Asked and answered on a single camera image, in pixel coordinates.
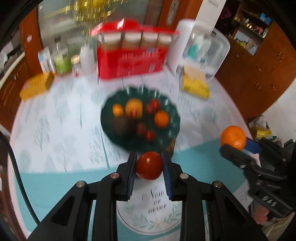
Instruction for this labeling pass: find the white squeeze bottle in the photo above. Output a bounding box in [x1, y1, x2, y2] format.
[80, 44, 96, 74]

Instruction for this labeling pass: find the yellow tissue pack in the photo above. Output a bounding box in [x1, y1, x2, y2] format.
[180, 65, 211, 100]

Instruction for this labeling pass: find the tree pattern tablecloth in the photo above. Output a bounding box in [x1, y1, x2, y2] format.
[11, 71, 252, 232]

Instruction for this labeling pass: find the green label glass bottle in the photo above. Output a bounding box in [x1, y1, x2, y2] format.
[53, 37, 72, 75]

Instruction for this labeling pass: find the red cherry tomato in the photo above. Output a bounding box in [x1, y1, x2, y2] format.
[136, 151, 163, 180]
[145, 130, 156, 142]
[145, 98, 161, 115]

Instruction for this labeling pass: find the dark green scalloped plate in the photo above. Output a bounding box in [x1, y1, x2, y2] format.
[100, 86, 181, 153]

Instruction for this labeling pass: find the small orange kumquat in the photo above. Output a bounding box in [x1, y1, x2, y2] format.
[112, 103, 125, 118]

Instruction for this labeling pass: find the red paper cup package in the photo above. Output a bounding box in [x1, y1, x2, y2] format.
[89, 18, 179, 80]

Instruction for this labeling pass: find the large yellow orange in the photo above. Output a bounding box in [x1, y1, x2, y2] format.
[125, 98, 143, 120]

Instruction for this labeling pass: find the white blue carton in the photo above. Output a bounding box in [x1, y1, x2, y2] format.
[38, 47, 56, 75]

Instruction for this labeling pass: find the dark brown avocado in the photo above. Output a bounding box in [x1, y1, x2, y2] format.
[112, 116, 137, 138]

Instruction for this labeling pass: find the overripe brown banana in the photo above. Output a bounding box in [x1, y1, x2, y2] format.
[168, 137, 176, 157]

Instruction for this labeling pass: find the yellow cardboard box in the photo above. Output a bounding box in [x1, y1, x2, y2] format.
[20, 72, 54, 101]

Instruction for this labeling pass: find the orange mandarin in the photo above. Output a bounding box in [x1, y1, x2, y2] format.
[154, 110, 170, 129]
[220, 126, 246, 151]

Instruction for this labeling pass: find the white floral plate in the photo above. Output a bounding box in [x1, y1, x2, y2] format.
[117, 175, 182, 235]

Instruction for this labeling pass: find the red lychee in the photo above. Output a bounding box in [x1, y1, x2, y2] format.
[137, 122, 147, 137]

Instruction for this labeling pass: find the small glass jar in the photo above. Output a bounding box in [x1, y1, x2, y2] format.
[71, 55, 81, 77]

